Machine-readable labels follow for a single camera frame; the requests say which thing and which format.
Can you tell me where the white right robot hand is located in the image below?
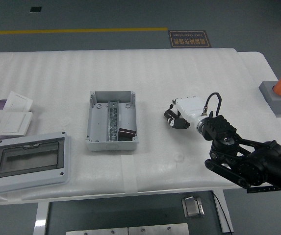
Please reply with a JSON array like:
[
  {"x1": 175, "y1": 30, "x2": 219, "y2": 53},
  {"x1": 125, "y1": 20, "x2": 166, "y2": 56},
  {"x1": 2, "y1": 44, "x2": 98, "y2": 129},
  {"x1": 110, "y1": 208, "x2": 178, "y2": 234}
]
[{"x1": 164, "y1": 95, "x2": 206, "y2": 130}]

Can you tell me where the open grey junction box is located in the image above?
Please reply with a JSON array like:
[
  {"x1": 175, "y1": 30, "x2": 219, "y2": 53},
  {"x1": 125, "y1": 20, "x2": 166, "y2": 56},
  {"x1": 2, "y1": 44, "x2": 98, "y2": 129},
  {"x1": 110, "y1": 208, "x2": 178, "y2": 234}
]
[{"x1": 85, "y1": 90, "x2": 140, "y2": 152}]

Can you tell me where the black floor sign orange text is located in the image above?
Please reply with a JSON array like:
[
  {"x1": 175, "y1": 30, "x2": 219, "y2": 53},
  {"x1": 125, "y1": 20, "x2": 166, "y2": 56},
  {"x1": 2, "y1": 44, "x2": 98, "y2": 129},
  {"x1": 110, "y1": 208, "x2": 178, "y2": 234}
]
[{"x1": 168, "y1": 30, "x2": 212, "y2": 49}]

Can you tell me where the white foam mat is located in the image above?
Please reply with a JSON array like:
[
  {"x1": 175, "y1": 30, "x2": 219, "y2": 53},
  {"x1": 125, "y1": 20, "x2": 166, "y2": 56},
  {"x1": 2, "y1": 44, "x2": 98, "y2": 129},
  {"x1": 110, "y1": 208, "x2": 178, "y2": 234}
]
[{"x1": 0, "y1": 47, "x2": 250, "y2": 204}]

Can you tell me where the silver metal device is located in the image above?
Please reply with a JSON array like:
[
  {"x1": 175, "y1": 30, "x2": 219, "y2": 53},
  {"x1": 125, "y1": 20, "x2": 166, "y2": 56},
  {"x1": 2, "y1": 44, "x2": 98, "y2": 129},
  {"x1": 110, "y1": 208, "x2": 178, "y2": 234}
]
[{"x1": 181, "y1": 196, "x2": 206, "y2": 219}]

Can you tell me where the black table control panel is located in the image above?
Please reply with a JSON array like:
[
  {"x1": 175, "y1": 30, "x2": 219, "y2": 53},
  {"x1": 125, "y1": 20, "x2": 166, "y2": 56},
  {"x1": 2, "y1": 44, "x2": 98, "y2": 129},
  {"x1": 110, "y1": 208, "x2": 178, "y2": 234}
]
[{"x1": 246, "y1": 186, "x2": 277, "y2": 194}]

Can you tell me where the white table leg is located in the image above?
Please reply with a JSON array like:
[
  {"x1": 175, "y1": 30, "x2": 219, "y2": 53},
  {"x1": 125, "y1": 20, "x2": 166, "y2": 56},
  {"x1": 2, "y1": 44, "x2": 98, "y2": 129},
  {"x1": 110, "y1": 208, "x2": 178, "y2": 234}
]
[
  {"x1": 35, "y1": 201, "x2": 51, "y2": 235},
  {"x1": 213, "y1": 189, "x2": 235, "y2": 234}
]

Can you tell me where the large grey metal plate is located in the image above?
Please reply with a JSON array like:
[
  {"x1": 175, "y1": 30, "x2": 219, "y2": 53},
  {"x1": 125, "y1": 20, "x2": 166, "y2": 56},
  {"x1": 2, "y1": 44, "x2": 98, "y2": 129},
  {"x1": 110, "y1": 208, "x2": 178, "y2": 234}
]
[{"x1": 128, "y1": 223, "x2": 190, "y2": 235}]

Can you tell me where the yellow floor line tape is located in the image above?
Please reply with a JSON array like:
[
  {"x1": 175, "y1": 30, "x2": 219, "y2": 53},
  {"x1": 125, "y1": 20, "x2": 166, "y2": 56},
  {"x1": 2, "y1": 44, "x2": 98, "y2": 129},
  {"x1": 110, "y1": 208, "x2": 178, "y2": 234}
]
[{"x1": 0, "y1": 27, "x2": 169, "y2": 35}]

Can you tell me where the small grey metal plate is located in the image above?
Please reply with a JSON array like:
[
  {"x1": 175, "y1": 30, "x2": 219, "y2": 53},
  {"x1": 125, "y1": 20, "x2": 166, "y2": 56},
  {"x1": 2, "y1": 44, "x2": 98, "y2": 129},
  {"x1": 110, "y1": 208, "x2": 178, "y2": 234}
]
[{"x1": 66, "y1": 227, "x2": 129, "y2": 235}]

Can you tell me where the metal mounting rail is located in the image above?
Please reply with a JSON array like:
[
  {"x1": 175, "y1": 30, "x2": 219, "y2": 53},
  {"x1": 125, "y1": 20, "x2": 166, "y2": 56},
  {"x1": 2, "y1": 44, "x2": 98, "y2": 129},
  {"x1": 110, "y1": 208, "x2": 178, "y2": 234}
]
[{"x1": 107, "y1": 100, "x2": 120, "y2": 142}]

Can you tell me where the thin black cable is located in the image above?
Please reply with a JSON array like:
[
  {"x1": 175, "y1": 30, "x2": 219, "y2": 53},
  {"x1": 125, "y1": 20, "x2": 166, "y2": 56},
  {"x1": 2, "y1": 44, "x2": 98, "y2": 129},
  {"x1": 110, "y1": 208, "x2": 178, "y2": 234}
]
[{"x1": 212, "y1": 191, "x2": 232, "y2": 234}]

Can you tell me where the white tilted switch panel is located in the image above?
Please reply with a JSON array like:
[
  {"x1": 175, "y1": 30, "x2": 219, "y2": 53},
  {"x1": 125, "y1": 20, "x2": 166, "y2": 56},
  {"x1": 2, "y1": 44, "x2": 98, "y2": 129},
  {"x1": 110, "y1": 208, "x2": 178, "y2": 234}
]
[{"x1": 4, "y1": 91, "x2": 34, "y2": 114}]

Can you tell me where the grey enclosure lid with window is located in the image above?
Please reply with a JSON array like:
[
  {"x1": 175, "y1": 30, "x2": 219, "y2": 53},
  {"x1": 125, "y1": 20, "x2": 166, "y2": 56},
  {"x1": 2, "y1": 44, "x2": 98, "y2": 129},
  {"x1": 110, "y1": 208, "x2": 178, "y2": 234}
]
[{"x1": 0, "y1": 131, "x2": 72, "y2": 194}]

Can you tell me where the white flat switch panel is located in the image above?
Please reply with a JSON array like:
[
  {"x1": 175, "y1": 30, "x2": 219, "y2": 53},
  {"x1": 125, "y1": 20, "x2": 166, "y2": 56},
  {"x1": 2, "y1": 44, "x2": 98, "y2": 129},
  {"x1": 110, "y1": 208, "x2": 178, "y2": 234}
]
[{"x1": 0, "y1": 111, "x2": 34, "y2": 137}]

